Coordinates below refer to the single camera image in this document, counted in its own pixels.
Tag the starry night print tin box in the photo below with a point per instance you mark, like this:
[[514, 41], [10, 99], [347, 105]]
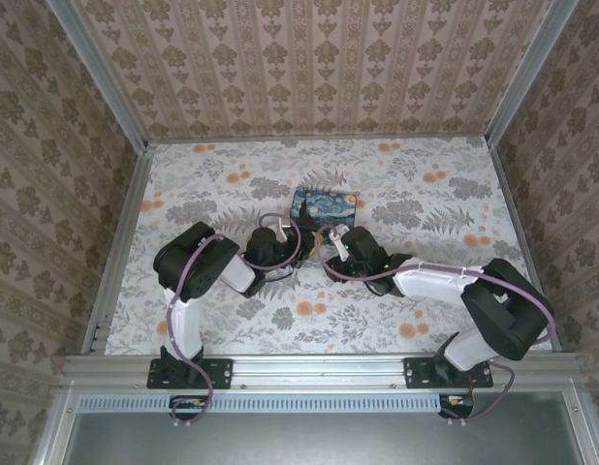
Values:
[[328, 206]]

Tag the black base plate left arm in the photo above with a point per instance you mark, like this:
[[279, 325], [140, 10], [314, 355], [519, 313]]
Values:
[[217, 373]]

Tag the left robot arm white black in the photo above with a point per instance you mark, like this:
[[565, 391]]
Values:
[[185, 329]]

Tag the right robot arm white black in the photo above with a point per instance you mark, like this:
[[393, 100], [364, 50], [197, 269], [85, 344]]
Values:
[[425, 286]]

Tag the black base plate right arm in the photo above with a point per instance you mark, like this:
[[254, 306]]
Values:
[[420, 373]]

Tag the grey metal sheet panel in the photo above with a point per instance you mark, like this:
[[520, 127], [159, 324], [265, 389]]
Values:
[[319, 441]]

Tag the aluminium front frame beam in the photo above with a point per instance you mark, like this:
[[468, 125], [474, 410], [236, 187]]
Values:
[[319, 370]]

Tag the aluminium side rail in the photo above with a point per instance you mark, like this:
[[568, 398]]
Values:
[[518, 218], [126, 218]]

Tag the aluminium corner post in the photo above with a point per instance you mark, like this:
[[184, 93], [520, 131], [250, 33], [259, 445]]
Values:
[[105, 82], [521, 77]]

